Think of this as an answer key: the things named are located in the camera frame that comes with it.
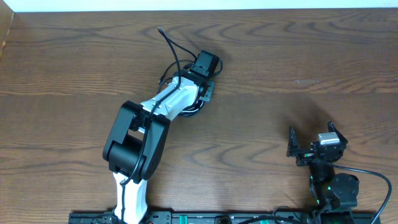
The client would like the white usb cable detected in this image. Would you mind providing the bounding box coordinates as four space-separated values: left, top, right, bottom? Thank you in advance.
180 101 205 114

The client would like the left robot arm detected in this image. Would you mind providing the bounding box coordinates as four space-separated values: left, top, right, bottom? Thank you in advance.
103 50 223 223

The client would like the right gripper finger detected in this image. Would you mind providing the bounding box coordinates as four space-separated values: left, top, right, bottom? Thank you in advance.
327 120 348 144
286 127 299 157

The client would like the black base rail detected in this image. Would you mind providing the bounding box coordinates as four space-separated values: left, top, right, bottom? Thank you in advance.
68 211 374 224

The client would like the black usb cable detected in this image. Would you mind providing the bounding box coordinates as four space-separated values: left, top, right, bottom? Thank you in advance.
157 57 224 118

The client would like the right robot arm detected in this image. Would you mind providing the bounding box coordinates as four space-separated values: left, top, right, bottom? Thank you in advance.
286 121 359 223

